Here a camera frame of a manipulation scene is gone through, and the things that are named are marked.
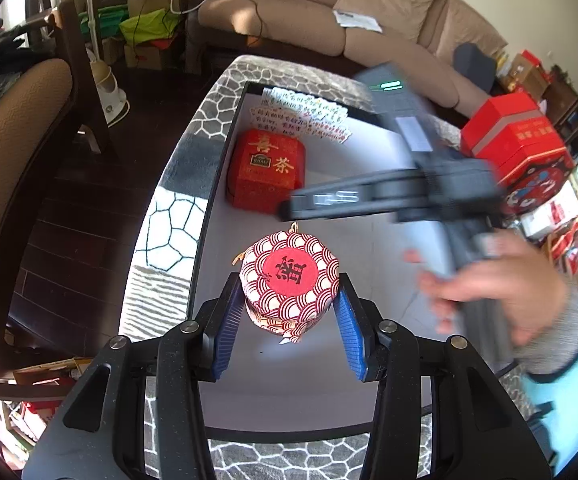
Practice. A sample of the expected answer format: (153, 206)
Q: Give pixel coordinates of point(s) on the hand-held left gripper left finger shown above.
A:
(229, 330)

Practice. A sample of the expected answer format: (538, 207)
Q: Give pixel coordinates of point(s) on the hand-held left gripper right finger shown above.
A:
(349, 330)

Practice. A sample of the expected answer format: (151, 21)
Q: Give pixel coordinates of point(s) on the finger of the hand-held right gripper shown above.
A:
(329, 202)

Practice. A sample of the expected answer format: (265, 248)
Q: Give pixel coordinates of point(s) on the round red wave-patterned box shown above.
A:
(289, 272)

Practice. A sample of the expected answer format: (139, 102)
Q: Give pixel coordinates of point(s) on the person's right forearm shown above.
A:
(564, 370)

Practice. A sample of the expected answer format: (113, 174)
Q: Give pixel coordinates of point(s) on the person's right hand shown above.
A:
(519, 280)

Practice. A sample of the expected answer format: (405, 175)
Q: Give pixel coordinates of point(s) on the red tea box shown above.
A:
(264, 165)

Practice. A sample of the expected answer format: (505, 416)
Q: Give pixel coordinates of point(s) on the red hexagonal gift box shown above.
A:
(504, 125)

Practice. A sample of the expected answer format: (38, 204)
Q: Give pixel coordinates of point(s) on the grey web-patterned tablecloth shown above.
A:
(169, 230)

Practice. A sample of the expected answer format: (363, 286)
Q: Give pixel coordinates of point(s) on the grey cushion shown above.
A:
(474, 65)

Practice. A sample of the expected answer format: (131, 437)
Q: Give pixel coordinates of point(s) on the red snack packets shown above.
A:
(569, 245)

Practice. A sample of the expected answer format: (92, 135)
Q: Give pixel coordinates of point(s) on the dark wooden cabinet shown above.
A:
(564, 100)

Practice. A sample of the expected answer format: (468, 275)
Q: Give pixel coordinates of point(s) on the beige sofa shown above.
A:
(294, 25)

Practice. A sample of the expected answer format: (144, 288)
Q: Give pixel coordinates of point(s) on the white paper sheet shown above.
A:
(359, 20)

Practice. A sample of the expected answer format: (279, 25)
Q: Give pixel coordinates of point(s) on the cardboard box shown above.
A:
(149, 56)

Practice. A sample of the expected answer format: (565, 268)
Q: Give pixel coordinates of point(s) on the white floor fan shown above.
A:
(109, 95)

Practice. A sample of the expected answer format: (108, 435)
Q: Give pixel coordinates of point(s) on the green bag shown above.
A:
(149, 25)

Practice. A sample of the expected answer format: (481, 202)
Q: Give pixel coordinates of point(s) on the brown wooden armchair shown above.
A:
(14, 135)

